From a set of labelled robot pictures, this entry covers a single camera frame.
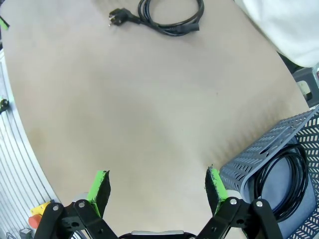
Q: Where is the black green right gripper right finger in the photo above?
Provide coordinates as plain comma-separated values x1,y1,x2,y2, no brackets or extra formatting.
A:
196,167,284,239

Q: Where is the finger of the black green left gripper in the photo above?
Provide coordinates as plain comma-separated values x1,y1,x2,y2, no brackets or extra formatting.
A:
0,15,10,31

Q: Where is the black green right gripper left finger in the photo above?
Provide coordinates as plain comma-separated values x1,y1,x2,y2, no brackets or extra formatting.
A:
34,169,118,239

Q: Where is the black braided cable coil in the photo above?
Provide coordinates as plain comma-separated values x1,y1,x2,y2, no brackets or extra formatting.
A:
250,144,310,223

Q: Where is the red emergency stop button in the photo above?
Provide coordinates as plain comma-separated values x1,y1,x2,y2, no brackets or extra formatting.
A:
27,200,52,230

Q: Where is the blue perforated plastic basket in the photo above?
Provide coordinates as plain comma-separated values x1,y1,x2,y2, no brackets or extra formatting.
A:
219,109,319,239

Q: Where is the grey plastic device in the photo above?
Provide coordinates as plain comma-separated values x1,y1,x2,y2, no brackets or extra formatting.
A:
293,63,319,101

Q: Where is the person in white sweatshirt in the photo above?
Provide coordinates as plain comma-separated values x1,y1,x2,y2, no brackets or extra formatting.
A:
233,0,319,68

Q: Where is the aluminium profile frame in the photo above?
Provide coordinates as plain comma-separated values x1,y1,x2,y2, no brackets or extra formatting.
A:
0,48,63,239

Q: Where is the black power cable with plug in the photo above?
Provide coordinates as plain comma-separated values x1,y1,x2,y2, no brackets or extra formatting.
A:
107,0,205,37

